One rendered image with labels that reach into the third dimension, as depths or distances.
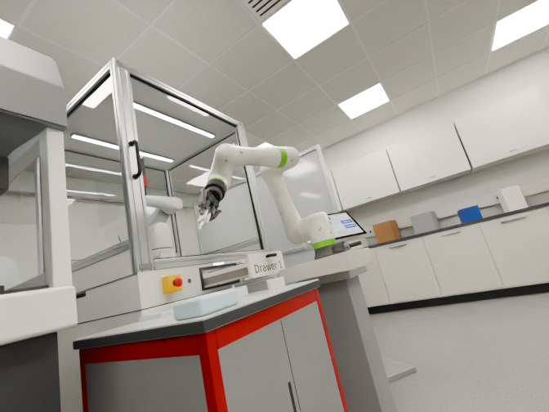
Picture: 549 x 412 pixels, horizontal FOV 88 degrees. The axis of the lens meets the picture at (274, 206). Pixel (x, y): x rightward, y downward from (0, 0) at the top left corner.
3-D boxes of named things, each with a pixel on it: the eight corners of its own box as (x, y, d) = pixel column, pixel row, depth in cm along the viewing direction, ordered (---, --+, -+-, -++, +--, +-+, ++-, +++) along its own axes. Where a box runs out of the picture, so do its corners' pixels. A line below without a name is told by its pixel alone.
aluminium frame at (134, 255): (273, 255, 202) (243, 123, 225) (137, 272, 115) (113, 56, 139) (183, 279, 248) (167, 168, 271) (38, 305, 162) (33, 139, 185)
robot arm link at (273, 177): (300, 243, 177) (266, 165, 182) (320, 235, 166) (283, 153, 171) (287, 249, 168) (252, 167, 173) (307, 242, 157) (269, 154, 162)
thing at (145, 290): (277, 275, 198) (272, 255, 202) (141, 309, 112) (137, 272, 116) (185, 297, 245) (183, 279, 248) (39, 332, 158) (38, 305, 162)
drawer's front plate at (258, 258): (286, 270, 149) (281, 250, 152) (252, 278, 125) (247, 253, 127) (283, 271, 150) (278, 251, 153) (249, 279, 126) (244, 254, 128)
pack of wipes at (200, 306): (213, 308, 82) (210, 293, 83) (240, 303, 78) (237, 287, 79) (172, 322, 69) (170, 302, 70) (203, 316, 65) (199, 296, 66)
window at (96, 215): (132, 239, 123) (113, 70, 142) (131, 239, 122) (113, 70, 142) (46, 276, 165) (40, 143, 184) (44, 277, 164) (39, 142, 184)
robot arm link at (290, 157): (291, 172, 169) (284, 154, 171) (306, 162, 160) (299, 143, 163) (269, 172, 156) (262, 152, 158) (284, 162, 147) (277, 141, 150)
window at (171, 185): (262, 249, 197) (236, 126, 218) (151, 260, 124) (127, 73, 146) (261, 250, 197) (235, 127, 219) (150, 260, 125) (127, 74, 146)
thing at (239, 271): (280, 269, 149) (278, 257, 150) (251, 275, 127) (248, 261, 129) (224, 283, 168) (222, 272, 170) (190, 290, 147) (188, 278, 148)
